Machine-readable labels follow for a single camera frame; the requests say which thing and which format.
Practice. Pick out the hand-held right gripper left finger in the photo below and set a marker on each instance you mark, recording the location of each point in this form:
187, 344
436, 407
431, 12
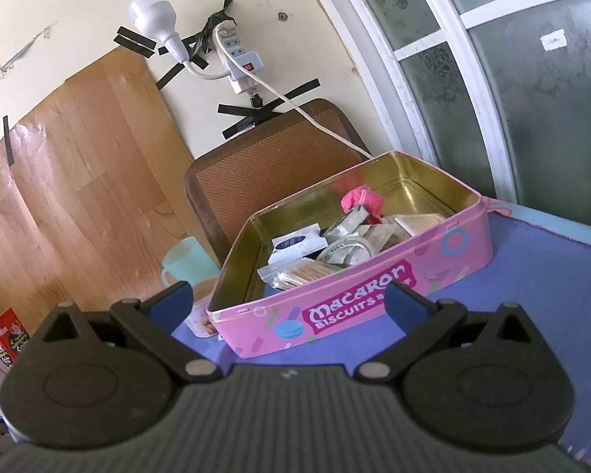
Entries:
170, 305

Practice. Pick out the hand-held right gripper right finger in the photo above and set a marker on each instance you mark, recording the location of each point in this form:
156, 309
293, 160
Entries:
406, 301

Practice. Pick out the pink tin box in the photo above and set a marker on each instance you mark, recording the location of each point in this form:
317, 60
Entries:
354, 305

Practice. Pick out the small tub with beige lid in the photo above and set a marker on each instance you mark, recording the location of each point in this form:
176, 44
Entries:
202, 305

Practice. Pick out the mint green plastic cup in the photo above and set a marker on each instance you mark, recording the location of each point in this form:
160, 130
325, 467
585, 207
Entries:
187, 261

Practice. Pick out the beige flat packet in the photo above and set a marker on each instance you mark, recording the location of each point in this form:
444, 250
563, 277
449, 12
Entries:
418, 224

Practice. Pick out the clear tape roll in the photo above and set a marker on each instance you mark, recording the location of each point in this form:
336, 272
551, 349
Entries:
344, 244

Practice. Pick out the white sachet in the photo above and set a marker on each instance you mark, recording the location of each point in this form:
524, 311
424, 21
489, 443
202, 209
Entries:
347, 221

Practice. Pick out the cotton swab packet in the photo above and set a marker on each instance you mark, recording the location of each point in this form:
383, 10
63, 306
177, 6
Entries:
300, 273

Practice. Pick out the pink fluffy cloth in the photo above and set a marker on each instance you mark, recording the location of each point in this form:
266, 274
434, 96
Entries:
359, 199

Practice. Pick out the white and blue packet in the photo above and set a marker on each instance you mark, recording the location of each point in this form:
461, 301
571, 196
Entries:
295, 242

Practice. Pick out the blue table cloth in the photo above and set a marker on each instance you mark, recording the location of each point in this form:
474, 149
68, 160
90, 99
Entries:
546, 295

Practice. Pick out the brown woven chair back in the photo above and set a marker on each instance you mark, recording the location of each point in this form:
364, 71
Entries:
256, 172

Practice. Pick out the red printed box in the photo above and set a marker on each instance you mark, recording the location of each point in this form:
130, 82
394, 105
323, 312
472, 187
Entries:
5, 335

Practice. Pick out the light blue sheet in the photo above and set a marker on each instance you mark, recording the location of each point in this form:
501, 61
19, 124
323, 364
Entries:
571, 229

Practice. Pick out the black tape strip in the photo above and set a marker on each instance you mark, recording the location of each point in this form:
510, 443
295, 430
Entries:
8, 140

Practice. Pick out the white framed frosted window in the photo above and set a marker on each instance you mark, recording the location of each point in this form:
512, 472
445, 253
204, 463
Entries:
546, 108

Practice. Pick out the white power strip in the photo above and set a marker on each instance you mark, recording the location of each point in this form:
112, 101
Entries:
236, 51

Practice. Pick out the white light bulb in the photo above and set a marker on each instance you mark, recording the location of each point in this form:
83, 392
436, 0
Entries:
152, 15

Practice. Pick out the white window sticker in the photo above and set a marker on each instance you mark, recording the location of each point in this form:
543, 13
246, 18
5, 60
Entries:
554, 40

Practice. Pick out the wood pattern wall sheet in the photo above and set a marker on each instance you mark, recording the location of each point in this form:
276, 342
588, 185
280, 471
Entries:
79, 182

